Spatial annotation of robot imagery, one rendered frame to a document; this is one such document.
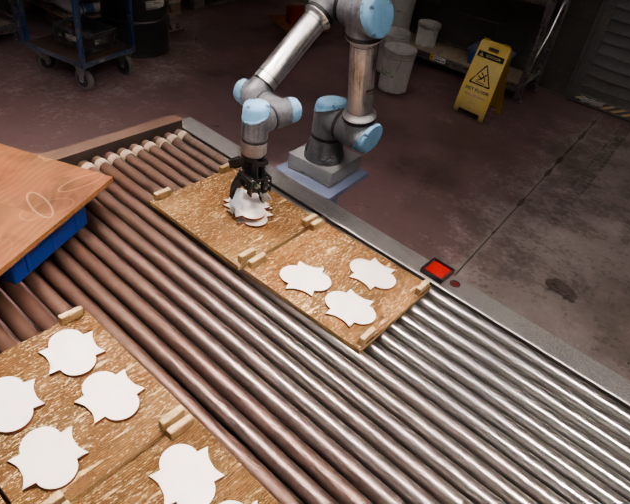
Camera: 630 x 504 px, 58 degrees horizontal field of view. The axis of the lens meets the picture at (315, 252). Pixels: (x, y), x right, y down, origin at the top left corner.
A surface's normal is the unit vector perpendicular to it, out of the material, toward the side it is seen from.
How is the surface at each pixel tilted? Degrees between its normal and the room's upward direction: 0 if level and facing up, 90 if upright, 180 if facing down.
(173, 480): 0
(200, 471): 0
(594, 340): 0
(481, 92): 77
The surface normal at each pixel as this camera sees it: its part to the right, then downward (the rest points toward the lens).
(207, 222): 0.12, -0.77
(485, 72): -0.60, 0.19
